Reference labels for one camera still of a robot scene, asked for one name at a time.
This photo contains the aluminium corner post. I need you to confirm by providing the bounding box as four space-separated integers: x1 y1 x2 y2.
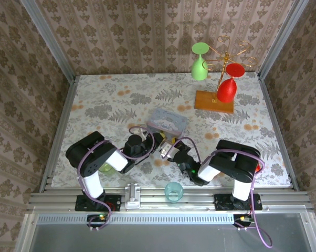
257 0 311 79
19 0 77 79

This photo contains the right controller circuit board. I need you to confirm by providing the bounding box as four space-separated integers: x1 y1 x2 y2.
233 213 255 232

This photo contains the green plastic cup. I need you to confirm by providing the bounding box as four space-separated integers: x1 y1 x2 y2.
98 162 114 174

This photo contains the controller circuit board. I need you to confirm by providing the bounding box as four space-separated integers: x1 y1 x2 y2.
86 214 112 232
233 213 255 232

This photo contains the white clamp latch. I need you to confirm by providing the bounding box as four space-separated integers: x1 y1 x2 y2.
124 183 142 210

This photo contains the gold wire rack wooden base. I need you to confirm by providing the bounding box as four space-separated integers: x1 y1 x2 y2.
194 35 259 114

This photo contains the grey slotted cable duct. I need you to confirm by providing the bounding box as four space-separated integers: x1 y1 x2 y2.
37 213 235 224

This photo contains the floral tablecloth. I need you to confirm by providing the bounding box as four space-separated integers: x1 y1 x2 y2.
44 72 292 188

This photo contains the aluminium table edge rail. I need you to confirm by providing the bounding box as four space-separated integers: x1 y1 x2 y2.
26 185 315 213

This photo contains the green wine glass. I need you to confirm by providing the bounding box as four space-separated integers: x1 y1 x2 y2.
191 43 210 80

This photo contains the grey metal panel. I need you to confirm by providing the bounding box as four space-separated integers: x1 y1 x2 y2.
16 223 316 252

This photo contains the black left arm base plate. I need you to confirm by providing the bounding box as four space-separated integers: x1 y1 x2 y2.
74 194 122 212

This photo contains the teal glass cup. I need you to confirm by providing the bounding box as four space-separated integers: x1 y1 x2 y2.
164 181 184 204

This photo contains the aluminium side rail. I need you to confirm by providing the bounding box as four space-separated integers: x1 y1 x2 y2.
257 73 300 191
38 76 79 194

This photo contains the red wine glass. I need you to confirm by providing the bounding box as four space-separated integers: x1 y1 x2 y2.
216 62 246 103

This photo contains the left controller circuit board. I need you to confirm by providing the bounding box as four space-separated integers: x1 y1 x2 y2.
86 214 112 232

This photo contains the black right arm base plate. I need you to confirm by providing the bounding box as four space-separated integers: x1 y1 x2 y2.
214 194 263 212

